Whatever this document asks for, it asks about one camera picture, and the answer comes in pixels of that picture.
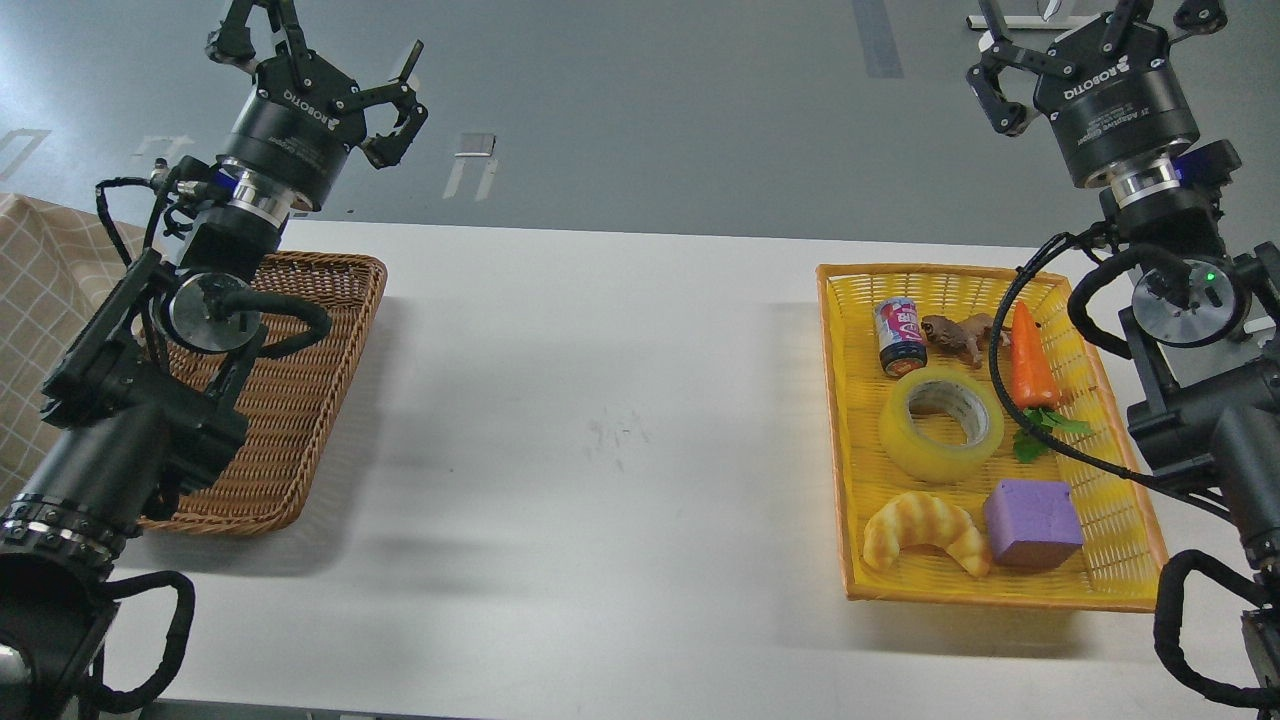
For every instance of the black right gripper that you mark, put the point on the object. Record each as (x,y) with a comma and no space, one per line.
(1122,105)

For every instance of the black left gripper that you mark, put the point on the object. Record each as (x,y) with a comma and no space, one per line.
(293,128)

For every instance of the yellow tape roll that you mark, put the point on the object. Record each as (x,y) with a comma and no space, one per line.
(940,426)

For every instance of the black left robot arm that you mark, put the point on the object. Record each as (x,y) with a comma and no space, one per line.
(145,396)

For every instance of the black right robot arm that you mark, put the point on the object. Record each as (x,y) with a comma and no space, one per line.
(1170,297)

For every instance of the white stand base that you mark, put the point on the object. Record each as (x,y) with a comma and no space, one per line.
(1031,22)

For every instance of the brown wicker basket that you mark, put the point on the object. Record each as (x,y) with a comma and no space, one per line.
(292,403)

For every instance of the beige checkered cloth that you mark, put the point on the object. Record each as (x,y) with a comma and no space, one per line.
(57,266)

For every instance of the brown toy frog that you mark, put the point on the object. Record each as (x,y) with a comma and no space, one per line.
(968,339)

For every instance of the orange toy carrot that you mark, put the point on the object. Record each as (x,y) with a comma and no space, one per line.
(1034,390)

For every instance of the small drink can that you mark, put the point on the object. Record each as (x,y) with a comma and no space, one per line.
(901,344)

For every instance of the yellow plastic basket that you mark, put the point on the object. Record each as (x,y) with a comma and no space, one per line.
(1124,551)

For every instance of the purple cube block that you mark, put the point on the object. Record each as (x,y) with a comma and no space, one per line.
(1032,524)

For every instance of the toy croissant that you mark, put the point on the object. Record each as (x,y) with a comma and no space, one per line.
(915,519)

